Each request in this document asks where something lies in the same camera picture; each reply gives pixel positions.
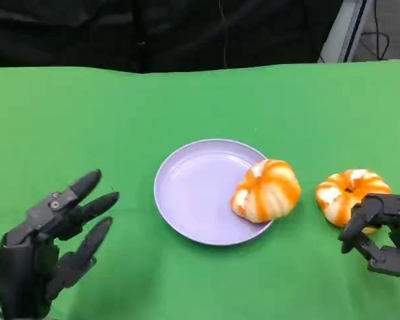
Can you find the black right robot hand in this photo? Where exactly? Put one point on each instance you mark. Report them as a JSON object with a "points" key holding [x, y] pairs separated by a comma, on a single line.
{"points": [[396, 210]]}

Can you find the black backdrop curtain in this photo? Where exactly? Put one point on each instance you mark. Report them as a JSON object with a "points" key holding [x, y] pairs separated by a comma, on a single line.
{"points": [[86, 33]]}

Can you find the green table cloth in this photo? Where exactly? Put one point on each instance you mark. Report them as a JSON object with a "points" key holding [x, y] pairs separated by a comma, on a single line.
{"points": [[200, 106]]}

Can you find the aluminium frame post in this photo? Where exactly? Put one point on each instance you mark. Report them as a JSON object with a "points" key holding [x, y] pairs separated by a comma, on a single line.
{"points": [[343, 36]]}

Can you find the lilac plate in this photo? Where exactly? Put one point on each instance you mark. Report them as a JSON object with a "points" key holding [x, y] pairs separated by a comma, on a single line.
{"points": [[196, 193]]}

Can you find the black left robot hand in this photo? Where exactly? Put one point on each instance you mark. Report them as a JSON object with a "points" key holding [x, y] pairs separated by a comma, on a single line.
{"points": [[26, 266]]}

